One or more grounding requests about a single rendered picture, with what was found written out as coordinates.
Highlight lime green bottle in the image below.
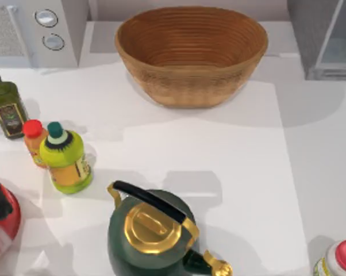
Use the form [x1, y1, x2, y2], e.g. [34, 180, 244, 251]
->
[39, 121, 94, 194]

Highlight microwave knob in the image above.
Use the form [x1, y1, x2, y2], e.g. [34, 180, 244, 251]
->
[41, 33, 66, 51]
[34, 9, 59, 28]

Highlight red and white can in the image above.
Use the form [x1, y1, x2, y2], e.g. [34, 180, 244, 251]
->
[0, 183, 21, 265]

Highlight brown woven basket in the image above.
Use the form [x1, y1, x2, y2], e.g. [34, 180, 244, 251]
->
[114, 6, 269, 109]

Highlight pale microwave oven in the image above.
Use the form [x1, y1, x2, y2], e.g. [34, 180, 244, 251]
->
[0, 0, 91, 69]

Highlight white bottle with red cap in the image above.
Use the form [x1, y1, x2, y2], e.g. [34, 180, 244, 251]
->
[314, 239, 346, 276]

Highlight orange bottle with red cap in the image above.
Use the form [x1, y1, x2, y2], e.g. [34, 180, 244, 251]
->
[22, 119, 49, 169]

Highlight green and gold kettle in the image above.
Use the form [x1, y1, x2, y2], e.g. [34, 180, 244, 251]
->
[107, 180, 234, 276]

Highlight dark green oil bottle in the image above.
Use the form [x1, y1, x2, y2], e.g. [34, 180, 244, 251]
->
[0, 68, 29, 140]

